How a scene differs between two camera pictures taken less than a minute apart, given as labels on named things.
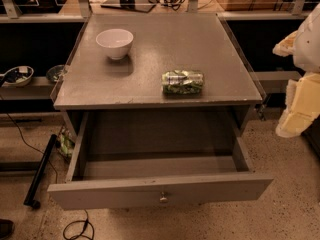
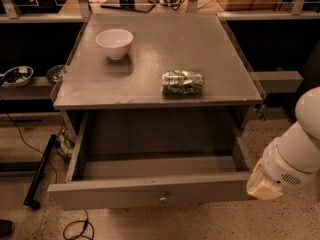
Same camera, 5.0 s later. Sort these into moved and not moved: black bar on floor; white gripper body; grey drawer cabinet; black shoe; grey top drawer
Moved: white gripper body
Not moved: grey top drawer; black shoe; grey drawer cabinet; black bar on floor
